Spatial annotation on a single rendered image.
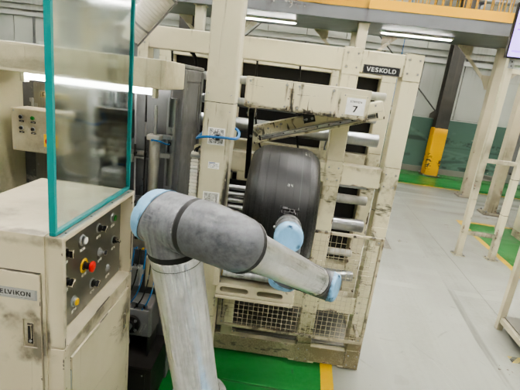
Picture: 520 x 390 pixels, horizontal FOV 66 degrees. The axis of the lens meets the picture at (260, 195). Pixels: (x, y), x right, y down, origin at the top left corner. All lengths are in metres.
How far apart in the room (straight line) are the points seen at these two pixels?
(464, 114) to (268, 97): 9.84
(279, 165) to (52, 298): 0.95
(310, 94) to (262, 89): 0.23
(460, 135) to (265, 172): 10.10
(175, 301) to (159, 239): 0.15
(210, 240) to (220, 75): 1.12
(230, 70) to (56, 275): 1.02
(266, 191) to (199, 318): 0.80
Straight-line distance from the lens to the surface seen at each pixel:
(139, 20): 2.15
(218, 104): 1.76
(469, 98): 11.61
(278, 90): 1.99
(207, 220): 0.73
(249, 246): 0.75
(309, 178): 1.65
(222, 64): 1.75
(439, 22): 7.42
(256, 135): 2.15
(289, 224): 1.24
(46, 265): 1.34
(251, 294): 1.88
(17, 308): 1.44
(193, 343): 0.96
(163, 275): 0.86
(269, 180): 1.63
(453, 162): 11.61
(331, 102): 2.00
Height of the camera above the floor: 1.76
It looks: 16 degrees down
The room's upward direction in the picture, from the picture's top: 7 degrees clockwise
